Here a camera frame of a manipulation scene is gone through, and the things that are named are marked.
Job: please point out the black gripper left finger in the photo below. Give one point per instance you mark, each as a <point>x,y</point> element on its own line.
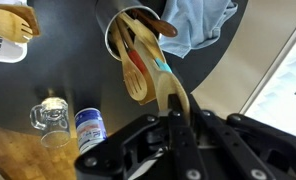
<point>184,150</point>

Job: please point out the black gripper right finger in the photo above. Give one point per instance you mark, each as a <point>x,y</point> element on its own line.
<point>254,150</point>

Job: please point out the pale wooden spoon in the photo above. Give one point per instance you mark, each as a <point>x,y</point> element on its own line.
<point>173,88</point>

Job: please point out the dark brown wooden spoon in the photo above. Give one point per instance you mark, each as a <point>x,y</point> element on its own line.
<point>161,26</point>

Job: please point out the white plastic basket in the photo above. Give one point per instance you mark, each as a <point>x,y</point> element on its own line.
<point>1,50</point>

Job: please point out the slotted wooden fork spoon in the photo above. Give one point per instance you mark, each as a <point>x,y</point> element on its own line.
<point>8,26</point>

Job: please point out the flat wooden spatula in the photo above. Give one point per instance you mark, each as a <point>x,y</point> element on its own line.
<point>149,83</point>

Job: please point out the teal spatula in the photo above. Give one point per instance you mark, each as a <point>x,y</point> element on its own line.
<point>164,65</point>

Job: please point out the white canister blue label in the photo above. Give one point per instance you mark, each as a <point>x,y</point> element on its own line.
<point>89,130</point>

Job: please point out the blue cloth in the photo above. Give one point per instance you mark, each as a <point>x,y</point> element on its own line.
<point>198,23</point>

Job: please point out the clear glass mug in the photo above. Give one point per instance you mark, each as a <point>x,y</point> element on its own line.
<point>53,123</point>

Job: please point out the round black table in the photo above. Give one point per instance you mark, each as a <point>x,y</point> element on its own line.
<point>71,66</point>

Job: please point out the brown wooden spatula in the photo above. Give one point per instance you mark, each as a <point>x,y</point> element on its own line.
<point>29,16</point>

